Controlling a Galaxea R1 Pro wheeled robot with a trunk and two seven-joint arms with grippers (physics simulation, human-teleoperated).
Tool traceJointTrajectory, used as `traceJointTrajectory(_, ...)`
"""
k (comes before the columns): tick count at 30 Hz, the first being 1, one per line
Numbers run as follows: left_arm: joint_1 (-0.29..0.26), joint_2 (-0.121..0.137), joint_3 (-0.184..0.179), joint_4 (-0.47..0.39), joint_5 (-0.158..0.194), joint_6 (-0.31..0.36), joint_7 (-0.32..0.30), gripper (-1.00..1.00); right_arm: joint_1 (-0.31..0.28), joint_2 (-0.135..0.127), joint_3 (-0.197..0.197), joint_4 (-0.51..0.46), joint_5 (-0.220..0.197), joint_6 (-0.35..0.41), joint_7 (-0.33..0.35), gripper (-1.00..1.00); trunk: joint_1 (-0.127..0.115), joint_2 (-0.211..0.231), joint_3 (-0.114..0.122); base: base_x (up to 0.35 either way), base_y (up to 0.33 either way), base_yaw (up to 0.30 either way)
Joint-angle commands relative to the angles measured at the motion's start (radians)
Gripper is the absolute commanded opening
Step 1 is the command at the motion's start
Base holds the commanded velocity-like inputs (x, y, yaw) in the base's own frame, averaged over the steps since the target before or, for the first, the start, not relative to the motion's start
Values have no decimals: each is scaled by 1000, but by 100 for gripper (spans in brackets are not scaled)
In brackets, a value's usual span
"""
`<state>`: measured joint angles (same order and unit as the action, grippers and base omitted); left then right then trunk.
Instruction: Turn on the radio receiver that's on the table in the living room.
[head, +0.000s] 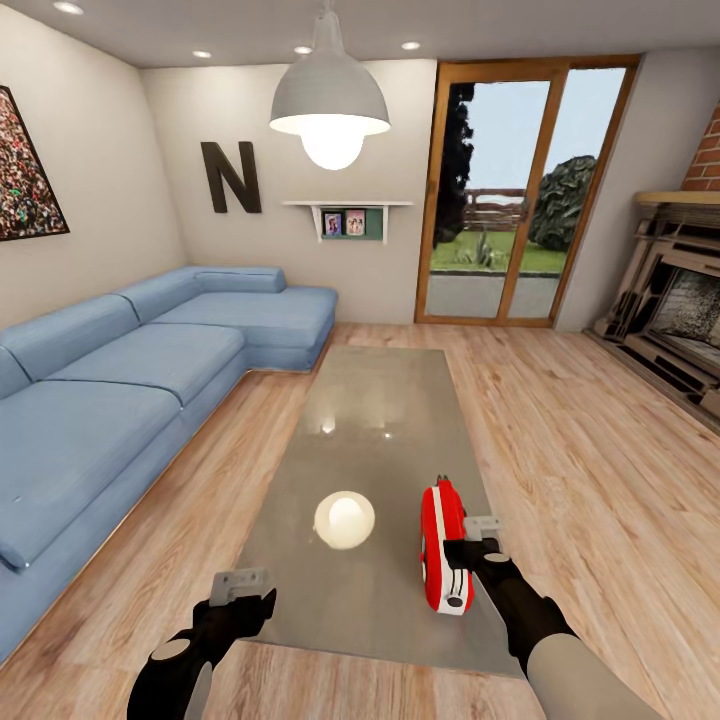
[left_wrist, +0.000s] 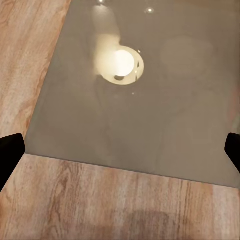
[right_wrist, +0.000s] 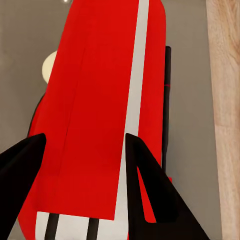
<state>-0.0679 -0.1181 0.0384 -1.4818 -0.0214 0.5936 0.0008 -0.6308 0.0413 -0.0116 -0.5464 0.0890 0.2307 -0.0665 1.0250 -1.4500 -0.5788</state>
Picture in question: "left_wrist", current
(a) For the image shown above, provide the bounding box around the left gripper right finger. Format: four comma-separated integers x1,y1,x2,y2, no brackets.
224,133,240,172

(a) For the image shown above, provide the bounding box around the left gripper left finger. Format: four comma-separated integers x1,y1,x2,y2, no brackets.
0,133,26,192

